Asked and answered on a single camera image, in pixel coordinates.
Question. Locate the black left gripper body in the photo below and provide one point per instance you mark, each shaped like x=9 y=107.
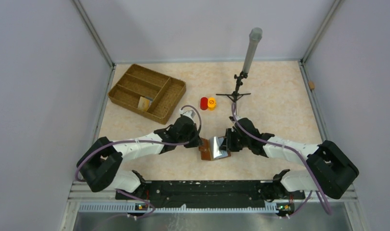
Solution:
x=189 y=136

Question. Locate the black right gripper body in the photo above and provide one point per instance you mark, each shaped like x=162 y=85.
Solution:
x=235 y=142

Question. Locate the brown leather card holder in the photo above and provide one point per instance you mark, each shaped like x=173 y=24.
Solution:
x=210 y=149

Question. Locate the gold card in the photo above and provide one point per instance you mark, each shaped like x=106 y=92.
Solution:
x=144 y=103

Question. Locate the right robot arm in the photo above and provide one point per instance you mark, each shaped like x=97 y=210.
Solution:
x=327 y=169

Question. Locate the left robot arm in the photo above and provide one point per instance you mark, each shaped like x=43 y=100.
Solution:
x=100 y=166

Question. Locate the red cylinder button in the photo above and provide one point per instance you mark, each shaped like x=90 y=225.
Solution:
x=204 y=103

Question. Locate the orange cylinder button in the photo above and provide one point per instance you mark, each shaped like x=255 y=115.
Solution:
x=211 y=103

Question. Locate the black tripod stand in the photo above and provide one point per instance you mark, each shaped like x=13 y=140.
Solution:
x=235 y=95

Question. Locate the grey tube on stand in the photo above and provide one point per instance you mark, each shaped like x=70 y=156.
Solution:
x=255 y=37

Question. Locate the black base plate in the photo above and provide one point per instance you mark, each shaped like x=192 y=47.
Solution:
x=214 y=193

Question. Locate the small wooden wall block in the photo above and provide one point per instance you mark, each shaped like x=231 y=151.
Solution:
x=311 y=85

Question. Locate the aluminium frame rail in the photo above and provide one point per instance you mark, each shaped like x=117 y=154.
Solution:
x=110 y=211

